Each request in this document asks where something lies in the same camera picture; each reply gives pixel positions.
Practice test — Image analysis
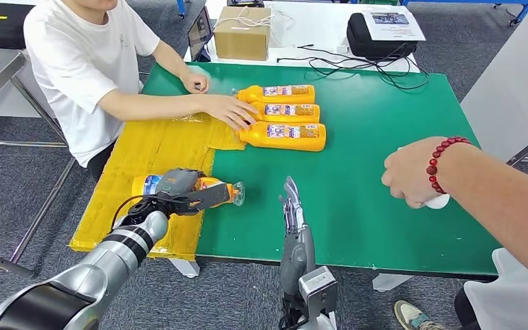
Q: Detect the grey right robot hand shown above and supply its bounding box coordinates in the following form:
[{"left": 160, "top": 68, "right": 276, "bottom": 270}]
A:
[{"left": 278, "top": 176, "right": 316, "bottom": 298}]

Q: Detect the person's left hand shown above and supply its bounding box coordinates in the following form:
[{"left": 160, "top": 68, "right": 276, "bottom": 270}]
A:
[{"left": 181, "top": 71, "right": 210, "bottom": 95}]

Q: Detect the person's hand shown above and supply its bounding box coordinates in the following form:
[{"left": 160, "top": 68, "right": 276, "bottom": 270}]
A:
[{"left": 381, "top": 136, "right": 445, "bottom": 210}]

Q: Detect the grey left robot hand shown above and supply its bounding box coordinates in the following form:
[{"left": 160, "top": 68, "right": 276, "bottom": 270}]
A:
[{"left": 154, "top": 167, "right": 206, "bottom": 204}]

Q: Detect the person's right hand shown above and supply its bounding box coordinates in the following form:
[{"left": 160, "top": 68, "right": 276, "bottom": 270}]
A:
[{"left": 202, "top": 93, "right": 258, "bottom": 133}]

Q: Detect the orange detergent bottle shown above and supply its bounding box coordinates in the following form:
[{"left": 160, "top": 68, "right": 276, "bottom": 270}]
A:
[
  {"left": 245, "top": 102, "right": 321, "bottom": 124},
  {"left": 238, "top": 121, "right": 327, "bottom": 153},
  {"left": 232, "top": 85, "right": 316, "bottom": 105},
  {"left": 131, "top": 174, "right": 245, "bottom": 210}
]

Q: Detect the small white object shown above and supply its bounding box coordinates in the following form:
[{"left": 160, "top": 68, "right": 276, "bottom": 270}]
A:
[{"left": 424, "top": 193, "right": 451, "bottom": 210}]

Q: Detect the yellow taped mat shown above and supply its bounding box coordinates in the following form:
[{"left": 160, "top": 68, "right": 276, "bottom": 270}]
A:
[{"left": 68, "top": 113, "right": 247, "bottom": 261}]

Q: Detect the black tablet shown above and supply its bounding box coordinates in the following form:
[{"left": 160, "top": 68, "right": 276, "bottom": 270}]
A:
[{"left": 186, "top": 6, "right": 213, "bottom": 63}]

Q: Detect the brown cardboard box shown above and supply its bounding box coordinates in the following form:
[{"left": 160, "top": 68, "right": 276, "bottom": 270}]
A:
[{"left": 212, "top": 6, "right": 273, "bottom": 61}]

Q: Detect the white table foot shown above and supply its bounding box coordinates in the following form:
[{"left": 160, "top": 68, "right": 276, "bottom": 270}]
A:
[
  {"left": 169, "top": 258, "right": 200, "bottom": 278},
  {"left": 372, "top": 273, "right": 415, "bottom": 292}
]

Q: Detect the white table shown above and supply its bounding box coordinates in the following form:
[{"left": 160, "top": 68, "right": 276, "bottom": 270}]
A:
[{"left": 183, "top": 0, "right": 422, "bottom": 74}]

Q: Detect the beige and teal shoe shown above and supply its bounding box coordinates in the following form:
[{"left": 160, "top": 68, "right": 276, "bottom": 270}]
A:
[{"left": 393, "top": 299, "right": 447, "bottom": 330}]

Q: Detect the grey table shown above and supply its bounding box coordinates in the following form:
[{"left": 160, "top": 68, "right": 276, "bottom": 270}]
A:
[{"left": 459, "top": 8, "right": 528, "bottom": 166}]

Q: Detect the black carry case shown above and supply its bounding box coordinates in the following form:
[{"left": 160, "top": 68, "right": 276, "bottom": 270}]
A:
[{"left": 346, "top": 12, "right": 419, "bottom": 60}]

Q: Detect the printed white paper sheet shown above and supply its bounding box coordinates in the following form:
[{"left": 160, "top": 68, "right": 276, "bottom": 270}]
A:
[{"left": 363, "top": 10, "right": 427, "bottom": 43}]

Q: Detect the red bead bracelet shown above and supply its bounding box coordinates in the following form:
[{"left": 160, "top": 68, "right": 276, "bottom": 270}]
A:
[{"left": 426, "top": 136, "right": 473, "bottom": 195}]

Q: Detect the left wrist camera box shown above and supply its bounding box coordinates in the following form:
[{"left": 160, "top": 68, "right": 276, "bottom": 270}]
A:
[{"left": 168, "top": 183, "right": 232, "bottom": 217}]

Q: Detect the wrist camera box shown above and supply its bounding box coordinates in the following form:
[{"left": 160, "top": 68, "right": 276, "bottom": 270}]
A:
[
  {"left": 298, "top": 266, "right": 339, "bottom": 320},
  {"left": 168, "top": 183, "right": 232, "bottom": 217}
]

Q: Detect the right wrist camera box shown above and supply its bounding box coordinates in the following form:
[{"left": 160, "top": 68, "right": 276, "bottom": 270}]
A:
[{"left": 298, "top": 266, "right": 339, "bottom": 320}]

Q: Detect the white string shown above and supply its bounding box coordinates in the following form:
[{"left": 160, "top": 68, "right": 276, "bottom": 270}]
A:
[{"left": 216, "top": 5, "right": 292, "bottom": 28}]

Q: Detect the black cable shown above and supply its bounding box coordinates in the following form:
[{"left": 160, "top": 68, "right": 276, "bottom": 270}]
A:
[{"left": 276, "top": 44, "right": 430, "bottom": 91}]

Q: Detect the blue metal frame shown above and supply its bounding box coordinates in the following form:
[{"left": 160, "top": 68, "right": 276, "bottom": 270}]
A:
[{"left": 400, "top": 0, "right": 528, "bottom": 26}]

